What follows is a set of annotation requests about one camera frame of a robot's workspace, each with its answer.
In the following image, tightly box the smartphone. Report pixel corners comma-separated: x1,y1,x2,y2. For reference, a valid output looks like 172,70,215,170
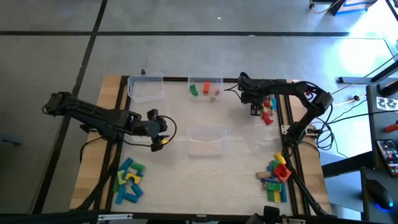
376,139,398,178

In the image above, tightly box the black side desk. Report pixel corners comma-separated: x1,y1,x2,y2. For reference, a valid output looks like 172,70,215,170
322,83,398,224

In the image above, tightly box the black stand base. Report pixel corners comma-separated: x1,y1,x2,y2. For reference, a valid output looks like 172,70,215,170
338,58,398,85

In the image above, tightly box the black computer mouse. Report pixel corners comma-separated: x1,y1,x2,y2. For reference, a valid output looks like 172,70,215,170
365,179,395,211

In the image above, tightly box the black rig beam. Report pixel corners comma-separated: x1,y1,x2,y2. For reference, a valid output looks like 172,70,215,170
0,210,398,224

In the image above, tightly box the clear plastic bin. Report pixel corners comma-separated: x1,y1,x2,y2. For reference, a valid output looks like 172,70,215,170
187,75,224,103
126,73,165,103
186,126,230,157

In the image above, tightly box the black cable bundle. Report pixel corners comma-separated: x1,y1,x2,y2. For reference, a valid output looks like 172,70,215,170
73,136,125,212
310,102,351,160

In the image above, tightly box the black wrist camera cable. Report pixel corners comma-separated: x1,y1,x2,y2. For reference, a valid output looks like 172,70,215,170
123,114,178,149
223,83,243,101

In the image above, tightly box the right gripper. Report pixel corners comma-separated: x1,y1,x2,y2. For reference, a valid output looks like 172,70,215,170
241,86,266,118

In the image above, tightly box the yellow floor cable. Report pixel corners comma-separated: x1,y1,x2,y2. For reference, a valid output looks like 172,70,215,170
309,0,343,16

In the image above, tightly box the yellow arch block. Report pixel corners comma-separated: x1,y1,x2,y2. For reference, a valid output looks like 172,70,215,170
125,172,142,185

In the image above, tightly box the black aluminium table frame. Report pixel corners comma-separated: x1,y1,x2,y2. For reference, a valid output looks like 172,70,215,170
104,74,308,217

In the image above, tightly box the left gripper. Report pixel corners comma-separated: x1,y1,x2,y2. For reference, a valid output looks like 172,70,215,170
136,108,171,153

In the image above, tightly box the blue and white box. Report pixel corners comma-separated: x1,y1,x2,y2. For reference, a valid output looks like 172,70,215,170
329,0,379,17

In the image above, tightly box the yellow-green arch block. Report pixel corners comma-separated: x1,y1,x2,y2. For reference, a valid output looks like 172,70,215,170
116,169,127,186

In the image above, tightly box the red handled tool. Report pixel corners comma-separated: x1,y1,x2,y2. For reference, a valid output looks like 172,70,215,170
384,120,398,134

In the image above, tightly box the white printed card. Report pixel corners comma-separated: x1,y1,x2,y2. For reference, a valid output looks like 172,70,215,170
376,96,398,110

